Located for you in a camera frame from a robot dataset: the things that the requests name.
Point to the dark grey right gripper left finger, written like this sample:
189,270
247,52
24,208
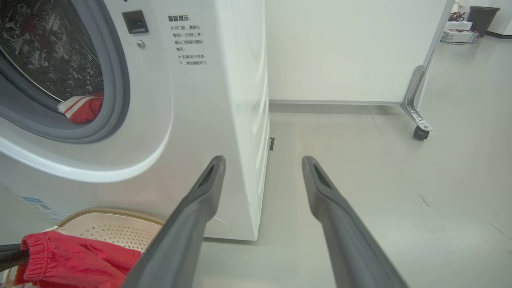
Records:
188,228

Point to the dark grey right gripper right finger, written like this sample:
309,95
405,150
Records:
348,240

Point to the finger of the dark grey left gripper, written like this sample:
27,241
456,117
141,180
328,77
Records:
12,260

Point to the red shorts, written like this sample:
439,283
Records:
80,264

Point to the red white striped garment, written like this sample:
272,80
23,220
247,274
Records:
86,112

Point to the cream perforated laundry basket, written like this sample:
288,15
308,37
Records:
116,230

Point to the white washing machine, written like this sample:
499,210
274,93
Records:
192,120

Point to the grey rubber door gasket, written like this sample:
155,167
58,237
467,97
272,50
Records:
116,80

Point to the black door lock socket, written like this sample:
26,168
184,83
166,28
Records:
135,22

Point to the steel washing machine drum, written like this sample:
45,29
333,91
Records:
48,48

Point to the blue white energy label sticker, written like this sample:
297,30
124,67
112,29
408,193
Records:
40,206

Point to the black caster wheel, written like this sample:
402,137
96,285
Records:
420,133

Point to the white partition panel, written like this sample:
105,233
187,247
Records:
352,48

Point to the white electronics box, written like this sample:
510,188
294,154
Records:
458,36

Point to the black trash bin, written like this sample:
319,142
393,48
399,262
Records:
482,20

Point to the metal caster bracket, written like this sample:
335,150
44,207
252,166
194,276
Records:
414,100

